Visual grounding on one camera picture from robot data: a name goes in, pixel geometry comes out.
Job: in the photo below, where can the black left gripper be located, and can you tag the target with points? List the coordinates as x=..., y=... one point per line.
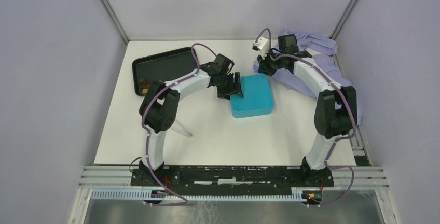
x=234, y=89

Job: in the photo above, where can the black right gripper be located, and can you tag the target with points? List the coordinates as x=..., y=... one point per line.
x=263, y=68

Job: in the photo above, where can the teal box lid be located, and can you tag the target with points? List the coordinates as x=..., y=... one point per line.
x=257, y=93

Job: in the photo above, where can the lavender cloth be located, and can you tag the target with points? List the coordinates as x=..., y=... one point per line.
x=322, y=50

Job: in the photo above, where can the teal chocolate box with dividers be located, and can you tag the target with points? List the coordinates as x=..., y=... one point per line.
x=245, y=113

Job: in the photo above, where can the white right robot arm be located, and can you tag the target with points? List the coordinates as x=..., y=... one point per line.
x=336, y=109

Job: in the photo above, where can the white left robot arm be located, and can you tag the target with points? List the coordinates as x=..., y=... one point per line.
x=159, y=106

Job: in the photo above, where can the black chocolate tray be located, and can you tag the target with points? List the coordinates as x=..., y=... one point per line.
x=165, y=66

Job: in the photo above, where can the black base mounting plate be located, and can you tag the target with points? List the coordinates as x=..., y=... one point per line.
x=174, y=175

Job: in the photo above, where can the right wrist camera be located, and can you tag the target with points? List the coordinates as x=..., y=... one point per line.
x=262, y=45

